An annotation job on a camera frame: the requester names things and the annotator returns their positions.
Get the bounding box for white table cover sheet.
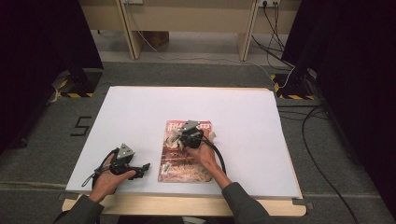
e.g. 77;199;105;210
64;85;303;200

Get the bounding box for black curtain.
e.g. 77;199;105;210
281;0;396;218
0;0;104;153

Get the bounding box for cardboard box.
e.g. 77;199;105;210
146;31;170;49

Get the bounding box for thin black floor cables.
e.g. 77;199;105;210
276;104;331;121

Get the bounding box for white floor cable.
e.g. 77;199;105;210
136;31;297;91

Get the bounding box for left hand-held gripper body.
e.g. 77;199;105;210
109;143;138;175

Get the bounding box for thick black floor cable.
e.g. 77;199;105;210
301;105;361;224

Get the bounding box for black power cable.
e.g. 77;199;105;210
251;35;296;69
262;1;286;52
265;1;281;68

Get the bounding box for left hand-held gripper cable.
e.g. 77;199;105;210
81;147;120;188

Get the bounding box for person's right hand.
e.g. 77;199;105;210
183;139;219;178

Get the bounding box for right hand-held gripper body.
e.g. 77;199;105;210
178;119;205;149

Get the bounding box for black stand base hazard tape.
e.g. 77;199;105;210
50;68;104;99
270;68;317;101

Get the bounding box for light wooden desk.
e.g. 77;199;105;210
78;0;302;62

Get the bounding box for glossy illustrated magazine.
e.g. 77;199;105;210
157;119;216;184

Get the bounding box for wooden table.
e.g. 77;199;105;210
62;85;307;217

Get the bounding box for person's left hand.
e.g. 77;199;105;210
88;155;137;203

